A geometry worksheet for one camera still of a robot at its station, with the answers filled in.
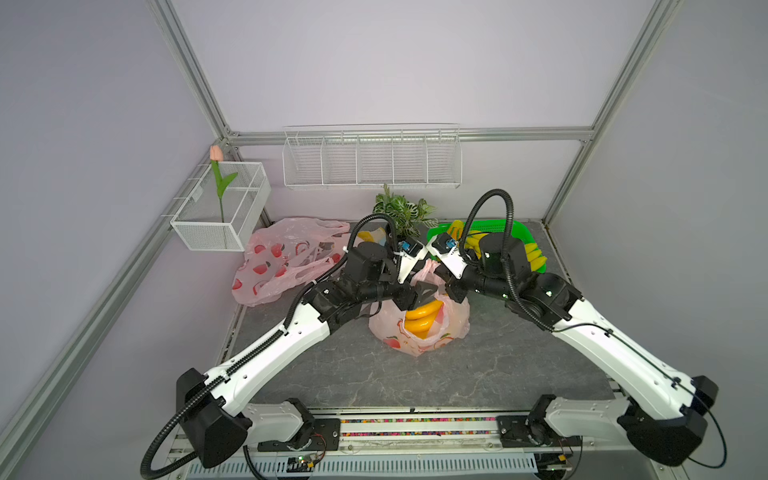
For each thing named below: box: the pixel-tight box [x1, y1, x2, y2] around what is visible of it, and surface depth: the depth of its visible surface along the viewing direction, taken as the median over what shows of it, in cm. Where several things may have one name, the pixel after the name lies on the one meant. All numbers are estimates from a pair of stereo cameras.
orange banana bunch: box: [404, 300, 444, 340], surface depth 86 cm
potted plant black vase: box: [373, 183, 439, 240], surface depth 90 cm
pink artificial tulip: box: [210, 145, 238, 223], surface depth 86 cm
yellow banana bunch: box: [524, 243, 548, 272], surface depth 98 cm
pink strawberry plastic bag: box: [231, 217, 350, 307], surface depth 110 cm
